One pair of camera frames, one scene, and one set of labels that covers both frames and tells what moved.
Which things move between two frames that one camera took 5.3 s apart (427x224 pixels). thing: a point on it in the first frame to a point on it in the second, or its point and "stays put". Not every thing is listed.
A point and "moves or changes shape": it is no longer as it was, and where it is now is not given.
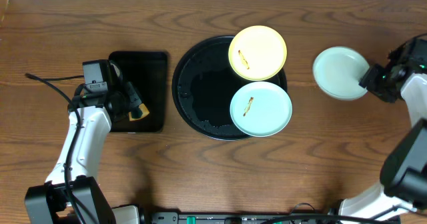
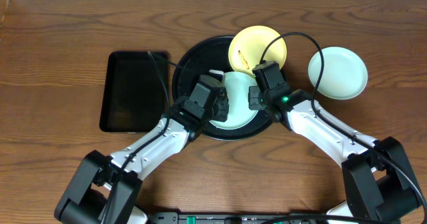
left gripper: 132,97 to 222,107
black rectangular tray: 147,72 stays put
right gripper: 367,80 to 253,94
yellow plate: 257,53 stays put
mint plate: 337,72 stays put
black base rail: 175,217 stays put
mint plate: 261,109 moves or changes shape
